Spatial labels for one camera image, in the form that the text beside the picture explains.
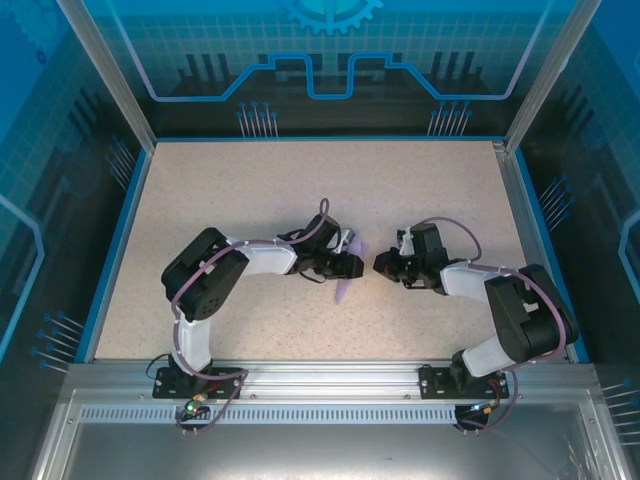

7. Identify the aluminium frame post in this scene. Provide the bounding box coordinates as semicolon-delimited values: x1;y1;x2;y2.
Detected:
503;0;602;154
54;0;157;151

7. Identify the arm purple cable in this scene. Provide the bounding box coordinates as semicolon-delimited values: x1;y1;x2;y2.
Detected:
412;216;576;374
171;198;331;381

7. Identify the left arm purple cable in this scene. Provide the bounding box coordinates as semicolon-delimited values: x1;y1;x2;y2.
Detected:
171;198;331;381

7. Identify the purple paper sheet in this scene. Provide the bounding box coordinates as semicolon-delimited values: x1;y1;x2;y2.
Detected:
333;239;371;304

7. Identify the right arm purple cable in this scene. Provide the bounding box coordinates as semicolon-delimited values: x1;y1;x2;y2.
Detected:
412;216;576;374

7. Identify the aluminium mounting rail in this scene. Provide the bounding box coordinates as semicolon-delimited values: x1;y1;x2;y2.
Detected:
67;358;599;401

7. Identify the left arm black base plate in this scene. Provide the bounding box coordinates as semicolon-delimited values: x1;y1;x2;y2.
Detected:
152;367;245;401

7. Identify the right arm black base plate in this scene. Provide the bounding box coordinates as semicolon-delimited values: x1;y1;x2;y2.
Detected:
418;364;506;401

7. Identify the metal sheet tray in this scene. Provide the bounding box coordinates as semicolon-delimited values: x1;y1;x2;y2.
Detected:
29;389;631;480

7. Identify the aluminium side rail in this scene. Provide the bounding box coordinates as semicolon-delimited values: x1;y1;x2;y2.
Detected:
491;140;574;362

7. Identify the blue table edge strip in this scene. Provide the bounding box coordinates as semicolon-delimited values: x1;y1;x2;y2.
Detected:
73;147;155;365
510;148;591;365

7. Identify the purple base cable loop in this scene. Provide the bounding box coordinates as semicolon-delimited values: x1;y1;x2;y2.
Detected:
174;369;247;435
457;364;517;434

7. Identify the slotted aluminium cable duct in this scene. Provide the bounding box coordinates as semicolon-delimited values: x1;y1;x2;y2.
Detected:
78;405;460;425

